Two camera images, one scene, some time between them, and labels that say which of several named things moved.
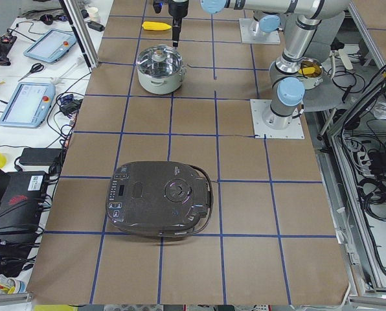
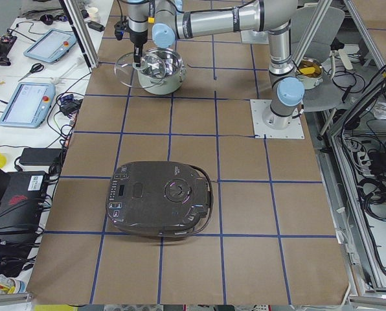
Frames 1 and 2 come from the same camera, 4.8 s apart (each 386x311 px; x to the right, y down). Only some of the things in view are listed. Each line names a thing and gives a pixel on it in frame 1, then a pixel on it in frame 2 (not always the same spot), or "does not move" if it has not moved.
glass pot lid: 159,61 → 151,71
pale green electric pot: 160,70 does not move
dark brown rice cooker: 159,199 does not move
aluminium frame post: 76,19 does not move
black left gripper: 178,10 → 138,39
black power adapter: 39,156 does not move
